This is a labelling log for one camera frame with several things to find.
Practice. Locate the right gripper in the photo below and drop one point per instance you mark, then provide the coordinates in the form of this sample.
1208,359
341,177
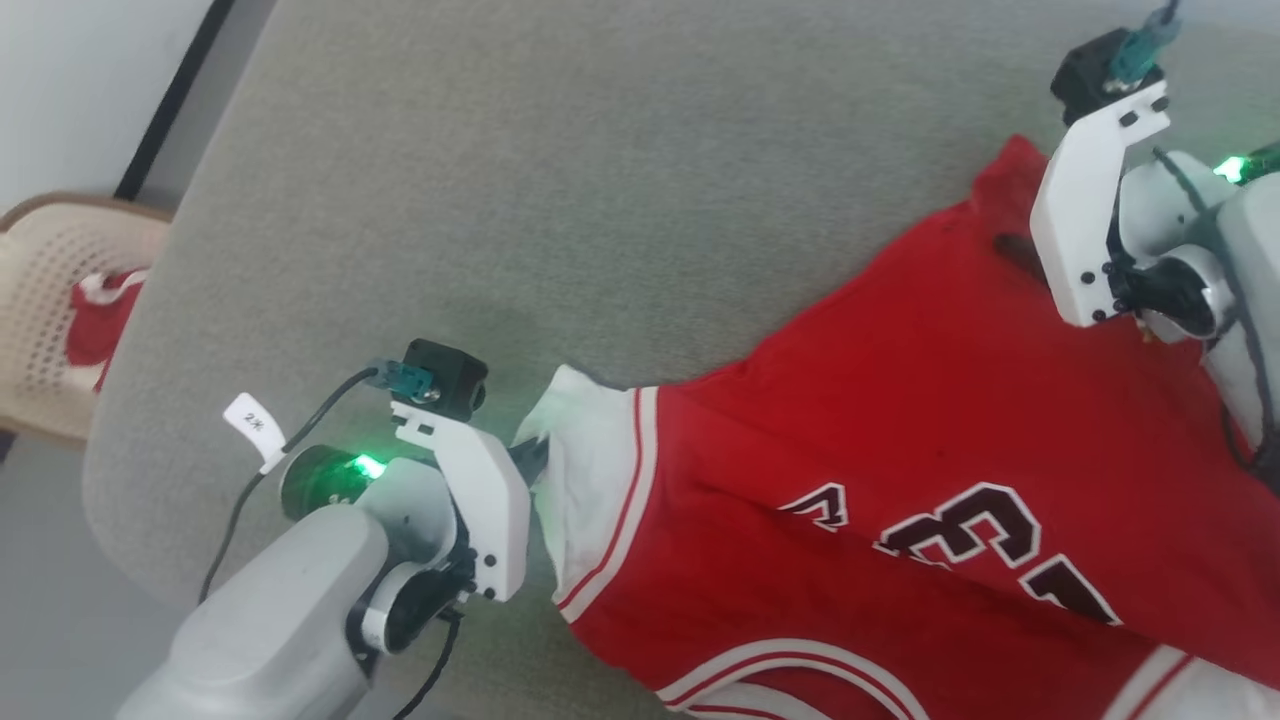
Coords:
1165,205

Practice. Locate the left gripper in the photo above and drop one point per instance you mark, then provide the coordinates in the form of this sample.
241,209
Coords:
420,510

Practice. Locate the red basketball jersey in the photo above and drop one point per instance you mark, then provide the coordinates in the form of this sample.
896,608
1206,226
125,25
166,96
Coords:
900,400

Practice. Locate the red and white garment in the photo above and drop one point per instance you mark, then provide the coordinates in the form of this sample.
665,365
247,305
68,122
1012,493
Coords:
95,325

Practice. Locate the grey fabric sofa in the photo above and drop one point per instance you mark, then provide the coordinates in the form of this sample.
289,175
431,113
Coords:
600,200

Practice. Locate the white paper label tag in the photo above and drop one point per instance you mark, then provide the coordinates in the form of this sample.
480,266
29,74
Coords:
252,425

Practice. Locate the beige plastic laundry basket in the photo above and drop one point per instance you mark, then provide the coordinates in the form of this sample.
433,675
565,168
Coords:
40,300

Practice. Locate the left white camera bracket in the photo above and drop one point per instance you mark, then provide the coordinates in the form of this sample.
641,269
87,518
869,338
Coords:
495,500

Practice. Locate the white camera bracket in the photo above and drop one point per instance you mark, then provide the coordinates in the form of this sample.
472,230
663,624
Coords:
495,500
1075,220

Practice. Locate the right white camera bracket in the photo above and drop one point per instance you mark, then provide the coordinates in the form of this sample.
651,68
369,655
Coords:
1075,220

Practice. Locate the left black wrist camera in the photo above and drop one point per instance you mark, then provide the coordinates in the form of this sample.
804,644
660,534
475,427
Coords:
450,375

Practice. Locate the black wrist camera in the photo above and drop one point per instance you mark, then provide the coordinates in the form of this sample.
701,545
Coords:
450,375
1085,70

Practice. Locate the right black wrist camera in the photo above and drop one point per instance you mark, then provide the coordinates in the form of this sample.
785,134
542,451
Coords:
1085,70

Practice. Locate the black wall strip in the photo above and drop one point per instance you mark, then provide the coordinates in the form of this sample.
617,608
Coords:
175,95

